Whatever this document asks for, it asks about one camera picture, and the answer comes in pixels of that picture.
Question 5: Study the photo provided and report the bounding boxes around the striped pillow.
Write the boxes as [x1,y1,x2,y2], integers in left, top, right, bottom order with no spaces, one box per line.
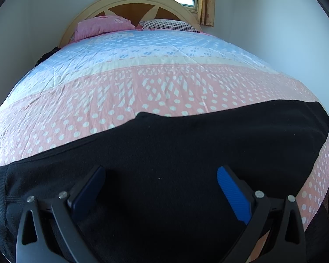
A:
[139,19,200,32]

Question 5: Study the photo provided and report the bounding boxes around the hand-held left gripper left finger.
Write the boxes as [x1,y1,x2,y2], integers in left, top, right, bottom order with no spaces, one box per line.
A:
[16,165,107,263]

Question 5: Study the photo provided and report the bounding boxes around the arched wooden headboard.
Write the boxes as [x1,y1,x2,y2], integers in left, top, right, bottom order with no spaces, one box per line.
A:
[59,0,203,48]

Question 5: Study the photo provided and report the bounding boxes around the dark bundle beside bed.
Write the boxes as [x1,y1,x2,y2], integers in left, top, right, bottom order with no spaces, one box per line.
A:
[34,46,61,66]

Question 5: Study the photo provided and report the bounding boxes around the pink pillow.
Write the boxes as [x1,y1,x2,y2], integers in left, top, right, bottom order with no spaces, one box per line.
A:
[73,16,135,42]

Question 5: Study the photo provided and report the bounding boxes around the yellow curtain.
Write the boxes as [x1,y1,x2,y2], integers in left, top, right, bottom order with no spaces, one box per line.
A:
[197,0,216,27]

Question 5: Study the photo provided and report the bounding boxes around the black pants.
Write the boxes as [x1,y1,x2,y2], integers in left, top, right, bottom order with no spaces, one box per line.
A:
[0,100,329,263]

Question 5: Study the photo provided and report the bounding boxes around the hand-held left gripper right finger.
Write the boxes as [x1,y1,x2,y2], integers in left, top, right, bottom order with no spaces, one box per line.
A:
[217,166,307,263]

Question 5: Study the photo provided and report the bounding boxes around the polka dot bed sheet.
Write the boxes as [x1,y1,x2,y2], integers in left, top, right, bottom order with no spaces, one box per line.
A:
[0,29,329,252]

